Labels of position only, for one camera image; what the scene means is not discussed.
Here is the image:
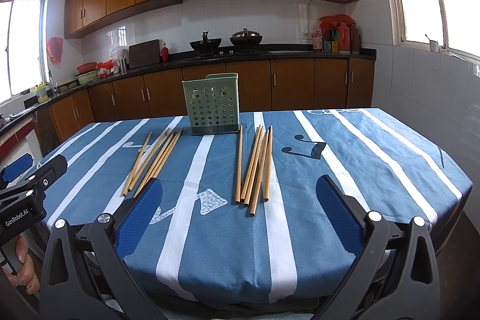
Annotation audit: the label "wooden chopstick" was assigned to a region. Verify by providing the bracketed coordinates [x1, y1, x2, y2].
[133, 131, 175, 197]
[234, 125, 242, 205]
[124, 127, 171, 194]
[122, 132, 152, 196]
[240, 126, 260, 203]
[244, 125, 264, 206]
[264, 126, 272, 202]
[249, 130, 269, 217]
[148, 128, 183, 181]

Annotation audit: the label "black kitchen countertop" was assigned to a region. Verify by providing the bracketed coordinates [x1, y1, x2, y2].
[1, 44, 377, 136]

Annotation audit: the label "person's left hand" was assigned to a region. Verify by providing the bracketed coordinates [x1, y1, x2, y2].
[4, 235, 40, 295]

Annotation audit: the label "blue white striped tablecloth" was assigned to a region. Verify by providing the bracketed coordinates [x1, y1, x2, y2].
[41, 109, 473, 305]

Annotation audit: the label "yellow detergent bottle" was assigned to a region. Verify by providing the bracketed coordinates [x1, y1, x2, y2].
[35, 81, 48, 103]

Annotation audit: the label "lower wooden base cabinets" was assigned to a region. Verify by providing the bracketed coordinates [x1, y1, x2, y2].
[32, 57, 374, 155]

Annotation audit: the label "green plastic basin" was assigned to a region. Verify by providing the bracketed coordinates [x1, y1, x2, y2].
[76, 70, 98, 85]

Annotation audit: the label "green perforated utensil holder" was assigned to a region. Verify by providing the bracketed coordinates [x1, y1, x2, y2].
[182, 73, 240, 136]

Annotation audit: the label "red plastic basin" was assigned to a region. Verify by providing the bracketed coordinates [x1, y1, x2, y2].
[77, 62, 97, 74]

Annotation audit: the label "dark wooden cutting board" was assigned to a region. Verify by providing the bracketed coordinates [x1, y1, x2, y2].
[128, 39, 161, 69]

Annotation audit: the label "red bottle on counter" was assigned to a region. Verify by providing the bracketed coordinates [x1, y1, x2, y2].
[160, 42, 169, 62]

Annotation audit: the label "red bags and condiment bottles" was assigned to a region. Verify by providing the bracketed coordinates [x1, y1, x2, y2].
[312, 14, 361, 54]

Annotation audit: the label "left window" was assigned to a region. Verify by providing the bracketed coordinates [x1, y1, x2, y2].
[1, 0, 46, 102]

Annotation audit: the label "white cup on windowsill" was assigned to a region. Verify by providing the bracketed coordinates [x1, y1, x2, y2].
[429, 40, 439, 53]

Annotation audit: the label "black wok with lid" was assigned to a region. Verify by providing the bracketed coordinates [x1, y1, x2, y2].
[230, 28, 263, 50]

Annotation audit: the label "red plastic bag on wall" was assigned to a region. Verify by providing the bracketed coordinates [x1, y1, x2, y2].
[46, 37, 64, 65]

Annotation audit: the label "black wok with handle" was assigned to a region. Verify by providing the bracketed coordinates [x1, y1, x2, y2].
[190, 31, 222, 54]

